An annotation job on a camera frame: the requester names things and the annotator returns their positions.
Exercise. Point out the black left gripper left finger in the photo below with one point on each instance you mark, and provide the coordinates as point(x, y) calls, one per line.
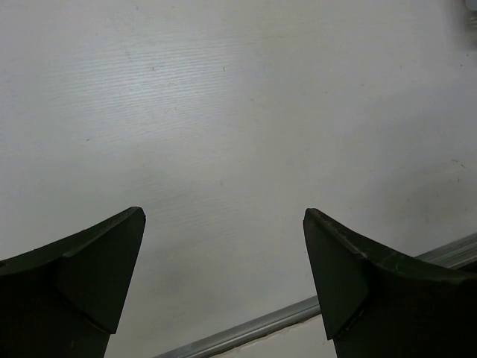
point(66, 298)

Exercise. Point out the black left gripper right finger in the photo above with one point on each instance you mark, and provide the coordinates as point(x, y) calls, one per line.
point(378, 302)

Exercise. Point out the aluminium table edge rail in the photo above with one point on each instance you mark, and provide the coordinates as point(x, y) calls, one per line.
point(261, 324)

